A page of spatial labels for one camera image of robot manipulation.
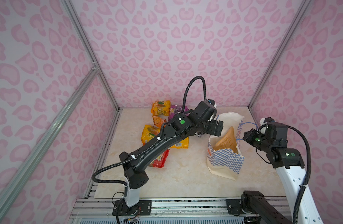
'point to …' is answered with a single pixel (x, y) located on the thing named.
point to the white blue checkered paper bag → (226, 163)
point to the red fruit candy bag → (160, 160)
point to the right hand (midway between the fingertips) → (244, 131)
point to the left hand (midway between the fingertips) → (217, 123)
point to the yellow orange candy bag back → (161, 108)
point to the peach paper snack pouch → (229, 142)
